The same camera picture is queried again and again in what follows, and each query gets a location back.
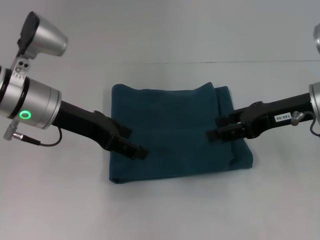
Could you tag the silver angled plug connector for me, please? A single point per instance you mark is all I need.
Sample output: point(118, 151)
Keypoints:
point(296, 118)

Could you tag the silver straight plug connector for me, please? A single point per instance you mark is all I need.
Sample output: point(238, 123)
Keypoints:
point(11, 131)

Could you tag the teal blue t-shirt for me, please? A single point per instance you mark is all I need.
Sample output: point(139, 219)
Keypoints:
point(175, 140)

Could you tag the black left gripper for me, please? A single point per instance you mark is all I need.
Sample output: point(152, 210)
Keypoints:
point(85, 123)

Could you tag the silver perforated mount bracket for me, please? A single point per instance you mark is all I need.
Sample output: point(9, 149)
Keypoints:
point(21, 68)

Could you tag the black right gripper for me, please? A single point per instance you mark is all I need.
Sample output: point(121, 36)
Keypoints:
point(277, 118)

